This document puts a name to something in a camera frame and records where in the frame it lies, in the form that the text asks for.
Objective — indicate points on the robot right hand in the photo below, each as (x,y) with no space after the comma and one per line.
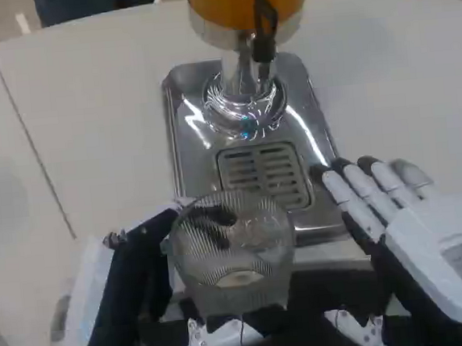
(419,241)

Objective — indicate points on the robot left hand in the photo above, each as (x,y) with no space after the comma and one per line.
(115,280)

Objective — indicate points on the clear ribbed glass cup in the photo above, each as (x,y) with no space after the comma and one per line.
(238,261)

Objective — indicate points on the white black robot torso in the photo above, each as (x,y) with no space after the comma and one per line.
(270,339)

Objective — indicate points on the slotted steel tray grid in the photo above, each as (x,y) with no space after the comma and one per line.
(263,174)

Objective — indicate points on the steel drip tray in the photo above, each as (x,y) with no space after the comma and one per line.
(310,105)

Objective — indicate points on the black dispenser tap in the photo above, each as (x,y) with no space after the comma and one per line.
(264,32)

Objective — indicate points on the person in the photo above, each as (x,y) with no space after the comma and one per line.
(90,3)

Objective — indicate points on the orange juice drink dispenser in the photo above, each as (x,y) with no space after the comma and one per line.
(237,14)

